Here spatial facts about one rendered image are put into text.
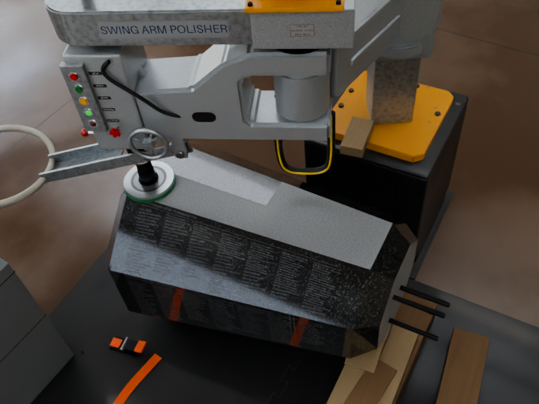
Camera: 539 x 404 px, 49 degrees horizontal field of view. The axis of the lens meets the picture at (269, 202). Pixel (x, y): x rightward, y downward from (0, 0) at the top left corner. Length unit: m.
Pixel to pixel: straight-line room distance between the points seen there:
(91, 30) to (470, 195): 2.38
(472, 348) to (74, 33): 2.09
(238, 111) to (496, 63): 2.83
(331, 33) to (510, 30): 3.25
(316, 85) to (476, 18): 3.16
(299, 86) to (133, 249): 1.04
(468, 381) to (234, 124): 1.52
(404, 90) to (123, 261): 1.41
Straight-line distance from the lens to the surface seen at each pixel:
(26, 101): 4.72
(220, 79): 1.96
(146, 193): 2.46
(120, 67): 2.01
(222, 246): 2.33
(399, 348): 2.69
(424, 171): 2.63
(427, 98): 2.94
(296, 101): 1.98
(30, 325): 2.82
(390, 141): 2.69
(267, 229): 2.28
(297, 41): 1.81
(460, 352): 2.86
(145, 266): 2.51
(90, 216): 3.68
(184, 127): 2.13
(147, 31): 1.89
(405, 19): 2.37
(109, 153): 2.52
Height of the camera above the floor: 2.62
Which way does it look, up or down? 49 degrees down
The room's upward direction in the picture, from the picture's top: 7 degrees counter-clockwise
